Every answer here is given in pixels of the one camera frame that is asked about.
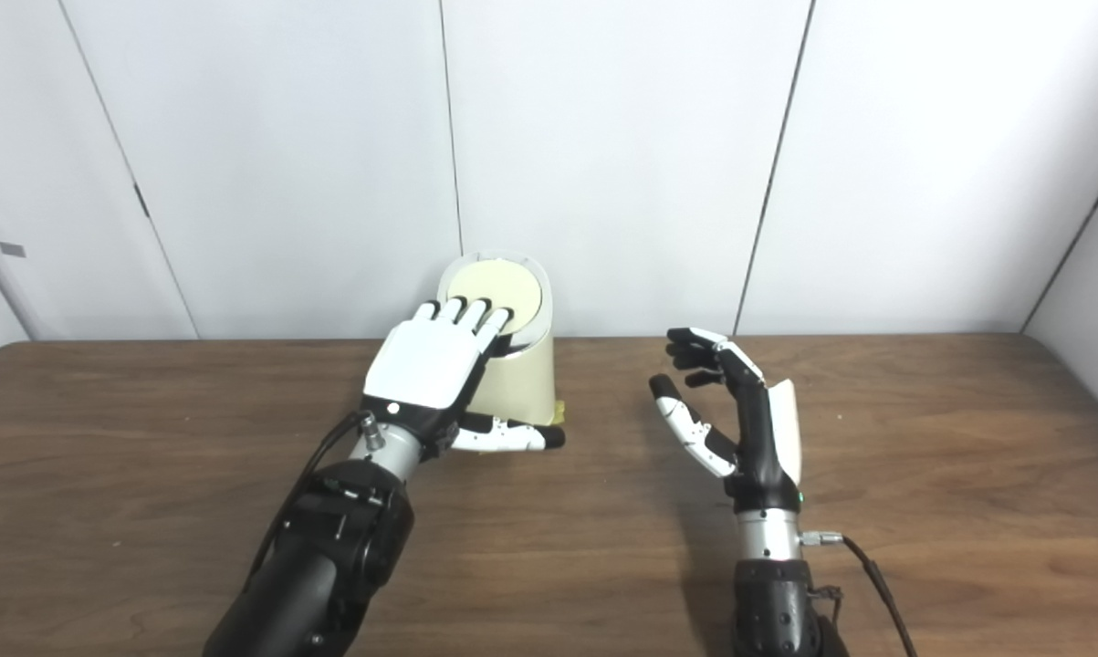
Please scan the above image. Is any cream-colored bin body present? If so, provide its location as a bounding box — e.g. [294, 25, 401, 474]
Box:
[436, 253, 559, 427]

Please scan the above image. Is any cream round bin lid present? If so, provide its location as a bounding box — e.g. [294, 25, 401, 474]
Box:
[446, 260, 544, 334]

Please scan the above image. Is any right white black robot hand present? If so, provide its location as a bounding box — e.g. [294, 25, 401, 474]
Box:
[649, 327, 803, 512]

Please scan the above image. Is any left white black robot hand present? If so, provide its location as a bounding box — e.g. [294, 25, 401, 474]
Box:
[361, 297, 568, 457]

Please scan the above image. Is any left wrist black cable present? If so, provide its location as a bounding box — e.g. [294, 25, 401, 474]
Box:
[243, 411, 376, 594]

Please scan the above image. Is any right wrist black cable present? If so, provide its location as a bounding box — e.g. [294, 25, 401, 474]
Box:
[800, 531, 919, 657]

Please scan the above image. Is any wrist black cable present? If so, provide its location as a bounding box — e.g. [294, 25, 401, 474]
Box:
[800, 531, 919, 657]
[243, 411, 376, 594]

